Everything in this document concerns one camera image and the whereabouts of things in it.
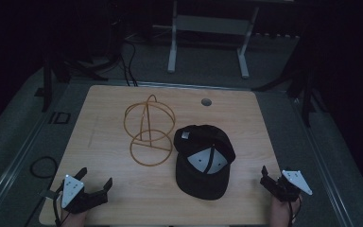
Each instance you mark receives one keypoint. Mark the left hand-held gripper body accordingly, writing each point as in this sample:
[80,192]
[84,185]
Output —
[72,189]

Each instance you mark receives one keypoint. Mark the black metal stand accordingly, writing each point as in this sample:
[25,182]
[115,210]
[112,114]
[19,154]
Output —
[302,91]
[48,82]

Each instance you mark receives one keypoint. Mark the black rectangular floor plate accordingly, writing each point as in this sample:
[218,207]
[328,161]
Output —
[60,118]

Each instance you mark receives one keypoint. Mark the white metal desk frame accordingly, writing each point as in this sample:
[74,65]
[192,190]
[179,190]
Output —
[211,28]

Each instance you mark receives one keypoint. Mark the person's right hand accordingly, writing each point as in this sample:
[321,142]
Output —
[280,213]

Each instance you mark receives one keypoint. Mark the grey round table grommet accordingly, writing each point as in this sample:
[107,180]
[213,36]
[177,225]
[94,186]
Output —
[206,101]

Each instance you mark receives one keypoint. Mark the person's left hand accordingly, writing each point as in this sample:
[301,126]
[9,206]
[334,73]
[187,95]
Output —
[73,218]

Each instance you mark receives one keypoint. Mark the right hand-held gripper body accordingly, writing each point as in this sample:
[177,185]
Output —
[289,188]

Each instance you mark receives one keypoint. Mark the black baseball cap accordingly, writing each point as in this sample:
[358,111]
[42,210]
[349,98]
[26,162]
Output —
[203,161]

